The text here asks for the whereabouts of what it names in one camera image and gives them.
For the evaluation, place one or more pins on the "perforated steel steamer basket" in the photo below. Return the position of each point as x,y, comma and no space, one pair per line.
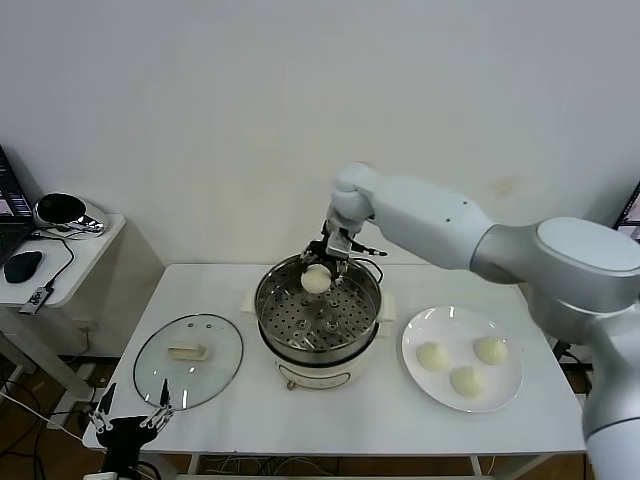
277,320

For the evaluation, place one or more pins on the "round glass pot lid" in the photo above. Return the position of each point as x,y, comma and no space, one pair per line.
220,350

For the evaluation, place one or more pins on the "black computer mouse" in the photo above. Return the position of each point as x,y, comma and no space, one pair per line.
22,267

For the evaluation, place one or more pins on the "white main table frame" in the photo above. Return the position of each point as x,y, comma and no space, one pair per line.
194,467

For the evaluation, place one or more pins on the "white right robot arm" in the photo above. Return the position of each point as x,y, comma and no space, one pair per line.
425,220

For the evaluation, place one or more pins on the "white steamed baozi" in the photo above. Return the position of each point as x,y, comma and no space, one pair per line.
468,382
316,280
432,356
491,350

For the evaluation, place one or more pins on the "white side table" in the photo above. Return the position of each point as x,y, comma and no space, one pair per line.
100,250

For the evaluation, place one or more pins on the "round white plate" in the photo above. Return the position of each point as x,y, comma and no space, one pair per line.
425,385

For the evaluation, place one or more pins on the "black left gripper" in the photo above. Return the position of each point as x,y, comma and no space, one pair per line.
125,432

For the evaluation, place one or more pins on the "white electric cooker base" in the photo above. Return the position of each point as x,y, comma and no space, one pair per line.
320,372

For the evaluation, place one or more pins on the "black open laptop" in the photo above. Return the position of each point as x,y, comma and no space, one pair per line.
634,210
10,235

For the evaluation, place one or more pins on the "grey usb hub adapter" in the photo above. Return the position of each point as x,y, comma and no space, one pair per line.
36,300

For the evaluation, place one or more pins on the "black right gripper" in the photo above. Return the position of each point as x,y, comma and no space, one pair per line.
331,227

